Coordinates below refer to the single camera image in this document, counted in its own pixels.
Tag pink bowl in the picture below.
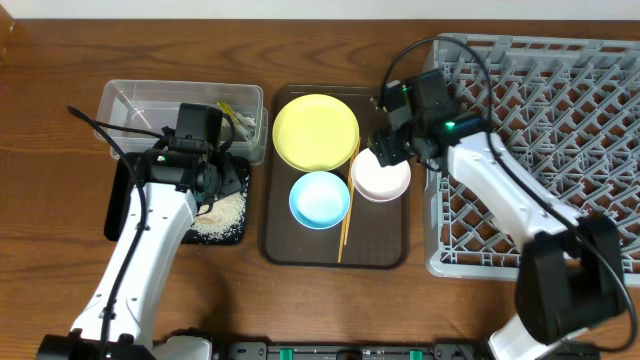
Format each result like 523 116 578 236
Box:
351 149 411 203

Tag rice grains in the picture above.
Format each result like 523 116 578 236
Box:
191 192 247 244

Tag white tissue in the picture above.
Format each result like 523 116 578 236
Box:
236 113 256 128

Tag yellow round plate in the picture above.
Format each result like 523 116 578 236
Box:
273 94 360 172

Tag light blue bowl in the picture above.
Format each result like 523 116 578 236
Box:
288 171 349 230

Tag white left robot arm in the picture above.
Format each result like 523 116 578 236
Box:
36 103 244 360

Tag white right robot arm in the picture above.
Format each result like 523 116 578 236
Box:
368 70 638 359

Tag black waste tray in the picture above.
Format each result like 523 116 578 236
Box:
104 156 250 245

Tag clear plastic waste bin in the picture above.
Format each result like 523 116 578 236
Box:
97 80 268 165

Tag grey dishwasher rack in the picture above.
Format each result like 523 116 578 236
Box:
424 34 639 287

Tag dark brown serving tray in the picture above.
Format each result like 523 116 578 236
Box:
258 83 411 270

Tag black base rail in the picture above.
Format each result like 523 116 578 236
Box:
212 337 494 360

